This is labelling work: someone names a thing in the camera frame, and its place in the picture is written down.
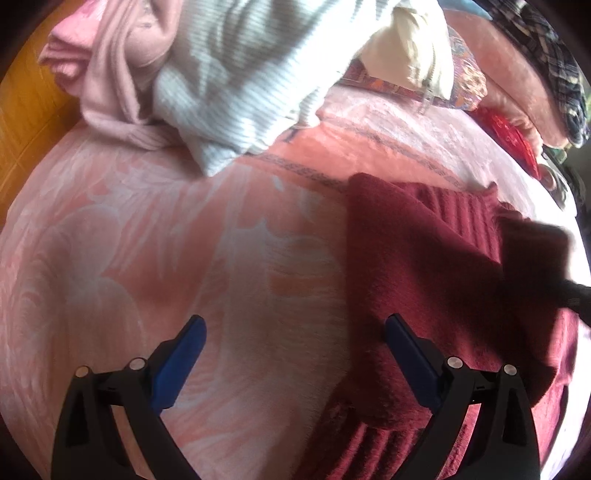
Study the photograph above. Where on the dark plaid cloth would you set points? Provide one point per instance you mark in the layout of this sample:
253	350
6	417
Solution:
554	60

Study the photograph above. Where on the peach folded blanket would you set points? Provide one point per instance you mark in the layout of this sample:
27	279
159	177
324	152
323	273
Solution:
508	64

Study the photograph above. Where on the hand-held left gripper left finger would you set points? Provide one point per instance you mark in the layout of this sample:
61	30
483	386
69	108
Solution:
180	360

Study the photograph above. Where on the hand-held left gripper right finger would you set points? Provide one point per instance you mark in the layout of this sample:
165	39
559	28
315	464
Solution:
411	360

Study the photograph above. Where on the red cloth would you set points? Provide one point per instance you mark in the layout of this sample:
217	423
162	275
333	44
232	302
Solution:
503	129

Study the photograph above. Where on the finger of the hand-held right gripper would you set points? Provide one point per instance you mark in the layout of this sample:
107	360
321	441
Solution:
572	293

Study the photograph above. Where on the cream zipped jacket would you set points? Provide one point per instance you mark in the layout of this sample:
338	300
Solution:
401	50

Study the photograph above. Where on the dark red knit sweater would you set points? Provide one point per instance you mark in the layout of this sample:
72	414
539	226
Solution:
415	258

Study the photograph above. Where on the white striped ribbed garment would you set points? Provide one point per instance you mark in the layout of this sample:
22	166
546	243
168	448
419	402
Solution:
240	78

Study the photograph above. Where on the bright pink garment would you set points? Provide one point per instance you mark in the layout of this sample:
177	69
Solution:
64	50

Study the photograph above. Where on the pink printed blanket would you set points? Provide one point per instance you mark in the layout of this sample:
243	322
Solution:
184	230

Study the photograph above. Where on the pale pink sweater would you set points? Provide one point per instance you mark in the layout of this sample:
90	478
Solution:
120	69

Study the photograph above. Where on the paisley patterned pillow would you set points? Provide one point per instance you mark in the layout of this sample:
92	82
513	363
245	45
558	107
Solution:
466	74

